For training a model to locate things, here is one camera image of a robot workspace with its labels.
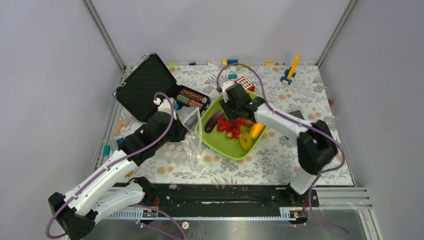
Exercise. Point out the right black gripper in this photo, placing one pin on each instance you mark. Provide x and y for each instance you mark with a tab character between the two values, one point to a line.
225	106

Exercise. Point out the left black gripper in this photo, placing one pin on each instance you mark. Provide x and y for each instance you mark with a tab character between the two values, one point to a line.
181	130

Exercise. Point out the red lychee bunch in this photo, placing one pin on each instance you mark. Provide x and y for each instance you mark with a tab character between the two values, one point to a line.
232	128

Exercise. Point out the clear zip top bag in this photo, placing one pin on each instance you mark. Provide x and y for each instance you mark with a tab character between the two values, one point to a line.
190	146

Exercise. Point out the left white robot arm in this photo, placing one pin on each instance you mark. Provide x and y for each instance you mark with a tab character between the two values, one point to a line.
80	209

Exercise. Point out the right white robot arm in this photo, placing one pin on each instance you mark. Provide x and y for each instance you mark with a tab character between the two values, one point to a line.
315	144

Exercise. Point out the red white toy block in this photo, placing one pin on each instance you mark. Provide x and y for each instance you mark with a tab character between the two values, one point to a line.
245	83

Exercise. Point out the orange toy mango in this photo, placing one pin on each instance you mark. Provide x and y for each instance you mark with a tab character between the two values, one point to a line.
256	130

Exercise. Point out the purple toy eggplant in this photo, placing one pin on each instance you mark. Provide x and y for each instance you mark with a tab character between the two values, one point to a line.
212	121

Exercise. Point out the yellow green toy fruit slice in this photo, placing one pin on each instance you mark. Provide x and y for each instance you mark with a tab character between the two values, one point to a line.
245	141

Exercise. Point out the black poker chip case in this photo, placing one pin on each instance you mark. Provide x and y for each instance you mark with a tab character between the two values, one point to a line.
136	92

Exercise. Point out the peach wooden block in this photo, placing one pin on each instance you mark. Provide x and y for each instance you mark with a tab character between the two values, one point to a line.
119	125

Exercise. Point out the green plastic tray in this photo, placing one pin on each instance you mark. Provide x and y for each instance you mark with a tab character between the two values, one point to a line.
218	141

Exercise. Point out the blue lego brick back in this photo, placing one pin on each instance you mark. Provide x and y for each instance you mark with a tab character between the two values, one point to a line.
231	61

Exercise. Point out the teal block left edge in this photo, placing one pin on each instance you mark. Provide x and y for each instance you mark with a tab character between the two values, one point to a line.
106	150

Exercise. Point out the grey lego baseplate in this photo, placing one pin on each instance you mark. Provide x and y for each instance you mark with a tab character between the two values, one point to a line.
296	115

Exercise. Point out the light green cube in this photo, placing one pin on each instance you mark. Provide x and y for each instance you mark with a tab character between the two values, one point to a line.
172	65

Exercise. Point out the yellow blue block tower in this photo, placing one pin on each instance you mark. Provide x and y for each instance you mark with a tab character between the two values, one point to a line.
290	73

